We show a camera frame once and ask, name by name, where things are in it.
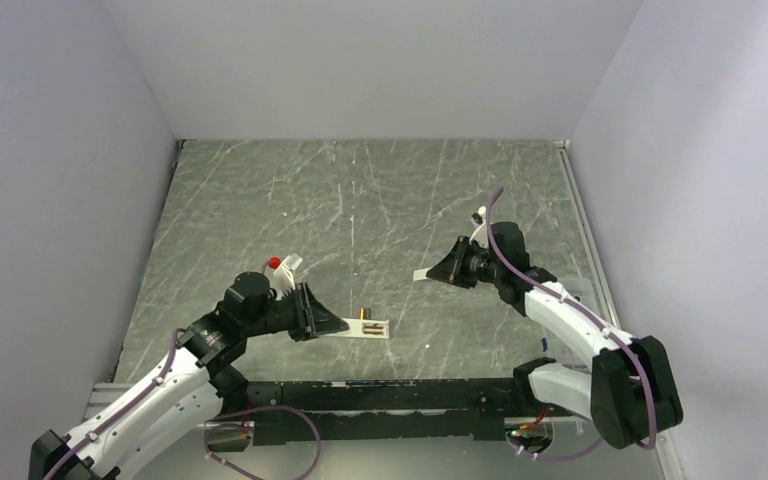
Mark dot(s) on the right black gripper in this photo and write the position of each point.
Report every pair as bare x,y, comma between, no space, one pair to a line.
451,269

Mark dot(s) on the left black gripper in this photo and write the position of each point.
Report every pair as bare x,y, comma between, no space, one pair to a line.
312,317

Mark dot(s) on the white battery cover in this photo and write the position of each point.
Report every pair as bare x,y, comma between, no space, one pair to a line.
420,275

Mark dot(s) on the white remote control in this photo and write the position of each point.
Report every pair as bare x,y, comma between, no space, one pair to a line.
364,329

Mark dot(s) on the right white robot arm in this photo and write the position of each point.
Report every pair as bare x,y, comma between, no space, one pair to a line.
626,386

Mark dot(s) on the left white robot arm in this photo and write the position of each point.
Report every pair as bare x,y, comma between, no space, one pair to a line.
194,383

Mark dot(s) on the clear plastic box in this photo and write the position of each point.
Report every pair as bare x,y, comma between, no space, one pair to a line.
582,290

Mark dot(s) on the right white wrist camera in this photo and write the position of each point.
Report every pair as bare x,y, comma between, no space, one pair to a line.
479,223

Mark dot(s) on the aluminium rail right edge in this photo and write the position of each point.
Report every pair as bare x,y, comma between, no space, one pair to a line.
602,289

